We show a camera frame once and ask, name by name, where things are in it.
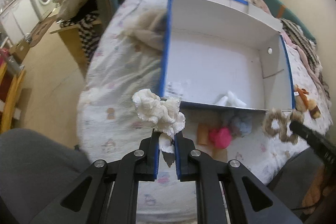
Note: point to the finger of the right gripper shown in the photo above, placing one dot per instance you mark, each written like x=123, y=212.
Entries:
x=324, y=149

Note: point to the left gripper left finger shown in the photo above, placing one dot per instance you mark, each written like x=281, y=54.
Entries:
x=106, y=192

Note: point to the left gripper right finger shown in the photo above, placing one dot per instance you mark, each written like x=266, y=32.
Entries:
x=227, y=192

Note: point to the brown fuzzy scrunchie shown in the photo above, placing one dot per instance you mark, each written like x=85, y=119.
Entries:
x=276, y=123

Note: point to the white sock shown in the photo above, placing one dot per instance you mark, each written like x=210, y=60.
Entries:
x=231, y=100

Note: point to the white lace scrunchie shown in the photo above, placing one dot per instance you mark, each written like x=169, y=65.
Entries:
x=164, y=116

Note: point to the light blue soft cloth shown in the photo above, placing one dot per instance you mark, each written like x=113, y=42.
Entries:
x=241, y=125

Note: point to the person's right hand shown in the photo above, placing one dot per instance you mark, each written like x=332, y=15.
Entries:
x=322, y=185

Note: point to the brown plush toy orange scarf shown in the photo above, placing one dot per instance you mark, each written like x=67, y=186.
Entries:
x=304, y=104

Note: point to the orange brown small cloth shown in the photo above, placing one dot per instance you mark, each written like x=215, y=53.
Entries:
x=203, y=134

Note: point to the person's grey trouser leg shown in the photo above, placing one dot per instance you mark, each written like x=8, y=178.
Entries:
x=34, y=170

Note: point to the striped knitted blanket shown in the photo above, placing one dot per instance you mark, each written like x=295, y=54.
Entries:
x=298, y=38

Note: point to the patterned white bed cover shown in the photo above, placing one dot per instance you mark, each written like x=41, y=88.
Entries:
x=108, y=126

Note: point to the white box with blue rim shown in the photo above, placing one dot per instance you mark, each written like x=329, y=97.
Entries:
x=212, y=46

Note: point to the teal cushion with orange stripe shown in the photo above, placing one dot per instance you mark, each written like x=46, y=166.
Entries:
x=279, y=10

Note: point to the wooden chair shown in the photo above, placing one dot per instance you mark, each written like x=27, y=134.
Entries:
x=9, y=110

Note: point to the beige furry cloth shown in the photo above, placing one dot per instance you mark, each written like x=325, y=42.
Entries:
x=147, y=27

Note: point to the white kitchen cabinet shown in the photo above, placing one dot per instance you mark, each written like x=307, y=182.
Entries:
x=19, y=19

